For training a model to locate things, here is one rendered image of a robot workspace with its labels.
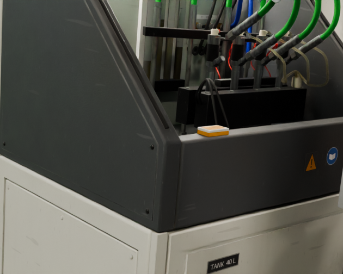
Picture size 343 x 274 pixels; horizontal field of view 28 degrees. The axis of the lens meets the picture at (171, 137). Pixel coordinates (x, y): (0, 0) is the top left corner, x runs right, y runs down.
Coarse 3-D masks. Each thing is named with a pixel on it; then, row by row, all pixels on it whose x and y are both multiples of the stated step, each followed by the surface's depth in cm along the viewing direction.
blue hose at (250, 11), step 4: (240, 0) 182; (252, 0) 177; (240, 4) 182; (252, 4) 177; (240, 8) 183; (252, 8) 177; (236, 12) 183; (240, 12) 183; (248, 12) 178; (252, 12) 177; (236, 16) 183; (248, 16) 178; (236, 20) 184; (232, 24) 185; (236, 24) 184; (248, 28) 178; (248, 32) 178; (248, 44) 179; (248, 48) 179
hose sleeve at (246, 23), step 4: (256, 12) 140; (252, 16) 141; (256, 16) 140; (260, 16) 140; (248, 20) 141; (252, 20) 141; (256, 20) 140; (240, 24) 143; (244, 24) 142; (248, 24) 142; (252, 24) 142; (236, 28) 144; (240, 28) 143; (244, 28) 143; (232, 32) 145; (236, 32) 144; (240, 32) 144
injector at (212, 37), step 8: (208, 40) 150; (216, 40) 150; (208, 48) 150; (216, 48) 150; (208, 56) 151; (216, 56) 150; (208, 64) 151; (216, 64) 150; (208, 72) 152; (208, 88) 152
